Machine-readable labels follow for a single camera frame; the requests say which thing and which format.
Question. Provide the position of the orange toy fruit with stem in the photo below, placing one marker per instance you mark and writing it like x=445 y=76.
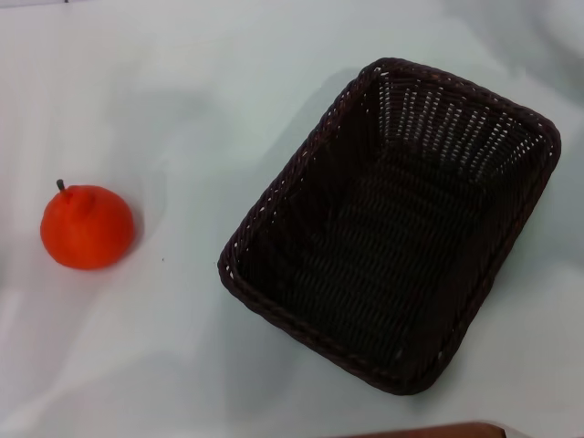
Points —
x=86 y=232

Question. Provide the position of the white tablecloth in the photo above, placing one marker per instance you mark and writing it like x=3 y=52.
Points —
x=159 y=356

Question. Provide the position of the dark brown woven basket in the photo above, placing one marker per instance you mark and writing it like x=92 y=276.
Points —
x=392 y=255

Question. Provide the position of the brown wooden edge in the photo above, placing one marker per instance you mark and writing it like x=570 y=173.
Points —
x=433 y=432

